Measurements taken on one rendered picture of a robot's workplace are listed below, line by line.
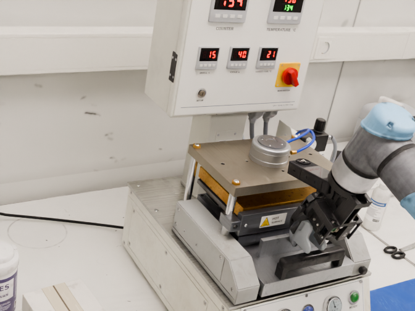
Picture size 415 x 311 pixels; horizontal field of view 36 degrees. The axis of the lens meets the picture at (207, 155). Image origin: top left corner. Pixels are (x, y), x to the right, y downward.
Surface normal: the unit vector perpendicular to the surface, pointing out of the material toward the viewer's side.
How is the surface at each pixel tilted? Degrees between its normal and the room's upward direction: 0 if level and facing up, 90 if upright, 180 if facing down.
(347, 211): 90
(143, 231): 90
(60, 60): 90
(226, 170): 0
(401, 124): 19
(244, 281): 40
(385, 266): 0
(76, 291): 1
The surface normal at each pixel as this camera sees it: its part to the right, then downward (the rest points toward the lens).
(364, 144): -0.83, 0.14
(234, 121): 0.49, 0.46
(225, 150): 0.17, -0.89
